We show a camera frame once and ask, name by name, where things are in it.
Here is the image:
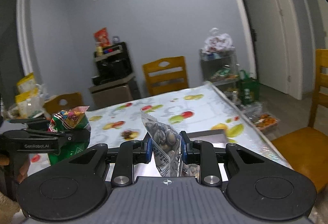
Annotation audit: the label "clear sunflower seeds bag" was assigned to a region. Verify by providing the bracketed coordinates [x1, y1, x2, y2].
[141, 113, 200, 179]

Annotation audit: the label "dark candy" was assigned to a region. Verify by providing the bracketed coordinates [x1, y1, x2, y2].
[121, 130, 140, 140]

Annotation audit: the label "green shrimp chips bag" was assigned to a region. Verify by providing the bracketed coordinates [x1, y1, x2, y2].
[48, 106, 91, 165]

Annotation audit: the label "person left hand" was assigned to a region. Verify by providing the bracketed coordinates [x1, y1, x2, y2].
[17, 158, 31, 183]

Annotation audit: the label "yellow paper bags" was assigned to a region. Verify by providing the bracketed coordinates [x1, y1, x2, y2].
[15, 73, 43, 119]

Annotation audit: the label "wooden chair left side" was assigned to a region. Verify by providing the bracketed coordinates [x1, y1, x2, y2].
[43, 92, 84, 115]

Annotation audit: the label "wooden chair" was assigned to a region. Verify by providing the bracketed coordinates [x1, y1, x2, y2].
[43, 92, 84, 115]
[272, 49, 328, 192]
[142, 56, 189, 96]

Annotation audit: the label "fruit print tablecloth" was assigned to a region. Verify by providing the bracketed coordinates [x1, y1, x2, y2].
[27, 81, 293, 181]

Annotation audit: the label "black water dispenser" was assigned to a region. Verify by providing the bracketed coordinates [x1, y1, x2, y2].
[89, 42, 141, 109]

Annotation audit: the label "tray of oranges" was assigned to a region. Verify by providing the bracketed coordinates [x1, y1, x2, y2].
[254, 114, 279, 132]

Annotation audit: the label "wooden chair far side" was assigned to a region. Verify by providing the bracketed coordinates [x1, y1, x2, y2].
[142, 56, 189, 96]

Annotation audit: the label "metal storage cart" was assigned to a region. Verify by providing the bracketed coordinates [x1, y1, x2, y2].
[199, 50, 239, 86]

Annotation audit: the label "green shopping bag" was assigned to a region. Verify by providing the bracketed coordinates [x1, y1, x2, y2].
[237, 69, 260, 105]

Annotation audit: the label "white plastic chocolate bag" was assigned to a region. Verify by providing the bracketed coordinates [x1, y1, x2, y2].
[201, 28, 235, 54]

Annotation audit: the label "wooden chair right side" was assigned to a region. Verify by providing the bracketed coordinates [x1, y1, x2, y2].
[272, 49, 328, 192]

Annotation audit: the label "red snack bag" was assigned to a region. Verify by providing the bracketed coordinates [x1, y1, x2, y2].
[93, 27, 111, 48]

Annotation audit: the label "white door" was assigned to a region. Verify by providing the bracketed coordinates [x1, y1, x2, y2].
[244, 0, 288, 94]

